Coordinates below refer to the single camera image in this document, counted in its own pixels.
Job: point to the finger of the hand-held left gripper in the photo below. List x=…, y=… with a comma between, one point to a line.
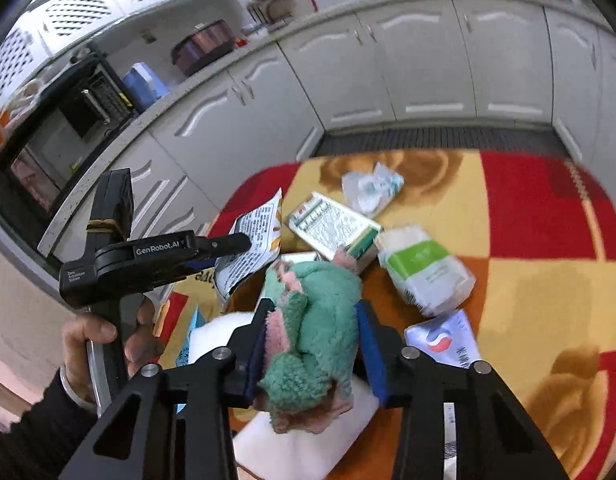
x=228, y=245
x=198, y=265

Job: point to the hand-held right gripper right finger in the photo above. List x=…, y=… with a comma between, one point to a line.
x=373, y=360

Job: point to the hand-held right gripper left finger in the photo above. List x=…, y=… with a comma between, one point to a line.
x=254, y=360

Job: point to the green pink plush toy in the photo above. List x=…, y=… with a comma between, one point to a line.
x=318, y=300

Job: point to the white foam block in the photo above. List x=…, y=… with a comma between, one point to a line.
x=288, y=452

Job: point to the white green paper bag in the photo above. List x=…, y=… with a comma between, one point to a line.
x=423, y=270

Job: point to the person's left forearm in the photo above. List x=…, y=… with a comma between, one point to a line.
x=28, y=435

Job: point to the person's left hand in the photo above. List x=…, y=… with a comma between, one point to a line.
x=85, y=331

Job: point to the light blue white packet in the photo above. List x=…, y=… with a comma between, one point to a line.
x=193, y=340

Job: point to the white packet red blue logo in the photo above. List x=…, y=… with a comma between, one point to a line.
x=448, y=340

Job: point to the green white medicine box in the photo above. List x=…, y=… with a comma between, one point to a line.
x=328, y=225

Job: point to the black microwave oven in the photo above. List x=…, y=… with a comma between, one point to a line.
x=48, y=160

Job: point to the crumpled clear plastic wrapper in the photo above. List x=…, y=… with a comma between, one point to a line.
x=368, y=187

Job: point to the red yellow printed blanket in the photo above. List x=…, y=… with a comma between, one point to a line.
x=513, y=280

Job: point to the blue plastic container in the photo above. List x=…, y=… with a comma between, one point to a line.
x=145, y=85

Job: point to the white kitchen base cabinets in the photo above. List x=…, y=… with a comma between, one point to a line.
x=428, y=60

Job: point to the white perforated wall cabinet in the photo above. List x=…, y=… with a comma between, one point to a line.
x=88, y=5

